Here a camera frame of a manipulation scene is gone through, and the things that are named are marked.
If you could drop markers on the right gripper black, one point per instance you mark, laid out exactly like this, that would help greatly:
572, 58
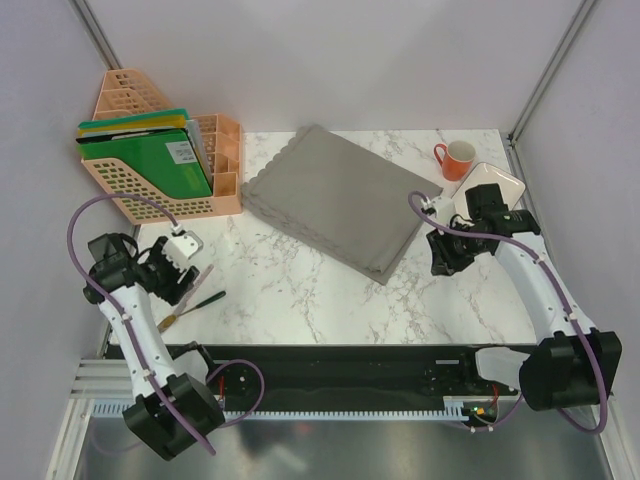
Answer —
444, 262

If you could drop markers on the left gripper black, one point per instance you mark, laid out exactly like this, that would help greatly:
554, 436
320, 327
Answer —
173, 292

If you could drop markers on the knife pink handle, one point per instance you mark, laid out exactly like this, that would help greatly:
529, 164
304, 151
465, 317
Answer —
197, 283

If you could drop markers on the gold fork green handle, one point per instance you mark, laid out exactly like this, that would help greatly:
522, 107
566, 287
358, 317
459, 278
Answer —
166, 323

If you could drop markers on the white rectangular plate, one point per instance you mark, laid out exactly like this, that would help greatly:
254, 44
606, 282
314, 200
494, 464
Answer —
511, 187

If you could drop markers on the orange mug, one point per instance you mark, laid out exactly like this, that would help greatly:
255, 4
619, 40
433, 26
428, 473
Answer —
455, 159

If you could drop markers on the grey placemat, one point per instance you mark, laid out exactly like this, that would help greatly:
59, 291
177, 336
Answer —
340, 199

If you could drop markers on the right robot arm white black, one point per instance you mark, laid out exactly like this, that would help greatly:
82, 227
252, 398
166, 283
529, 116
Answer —
573, 363

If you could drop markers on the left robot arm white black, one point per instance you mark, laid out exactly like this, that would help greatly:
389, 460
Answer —
171, 410

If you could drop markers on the green folder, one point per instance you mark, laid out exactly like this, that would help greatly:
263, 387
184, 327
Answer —
164, 158

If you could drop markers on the yellow folder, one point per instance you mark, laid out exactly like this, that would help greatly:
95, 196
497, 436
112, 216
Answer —
166, 118

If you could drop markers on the peach file organizer rack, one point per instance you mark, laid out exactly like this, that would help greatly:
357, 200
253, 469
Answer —
217, 139

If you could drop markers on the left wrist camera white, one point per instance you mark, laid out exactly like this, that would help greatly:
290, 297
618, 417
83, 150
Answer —
180, 249

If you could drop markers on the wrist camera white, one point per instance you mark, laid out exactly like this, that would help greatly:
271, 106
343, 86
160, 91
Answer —
180, 249
441, 209

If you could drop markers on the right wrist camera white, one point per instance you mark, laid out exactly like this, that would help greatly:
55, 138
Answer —
441, 209

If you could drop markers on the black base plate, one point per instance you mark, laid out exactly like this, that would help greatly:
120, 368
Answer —
372, 376

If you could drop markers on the right aluminium frame post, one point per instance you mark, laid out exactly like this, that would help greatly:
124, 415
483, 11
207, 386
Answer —
577, 23

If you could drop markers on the aluminium frame post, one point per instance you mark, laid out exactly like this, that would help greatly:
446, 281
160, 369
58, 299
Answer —
577, 23
92, 26

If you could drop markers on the white cable duct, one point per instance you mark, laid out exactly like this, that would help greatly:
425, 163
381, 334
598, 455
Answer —
450, 411

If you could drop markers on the left aluminium frame post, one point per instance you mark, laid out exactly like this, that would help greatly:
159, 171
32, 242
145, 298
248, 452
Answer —
92, 26

